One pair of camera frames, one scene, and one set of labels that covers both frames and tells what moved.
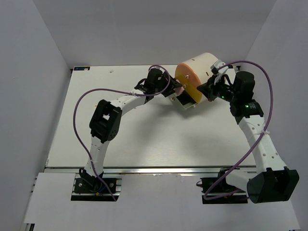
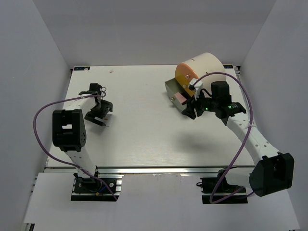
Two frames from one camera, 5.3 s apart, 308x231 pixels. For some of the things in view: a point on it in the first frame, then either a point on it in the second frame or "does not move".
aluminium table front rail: x=151 y=170 does not move
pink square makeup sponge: x=178 y=90 to x=180 y=97
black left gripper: x=173 y=84 to x=107 y=106
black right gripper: x=209 y=88 to x=191 y=104
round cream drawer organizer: x=190 y=74 does not move
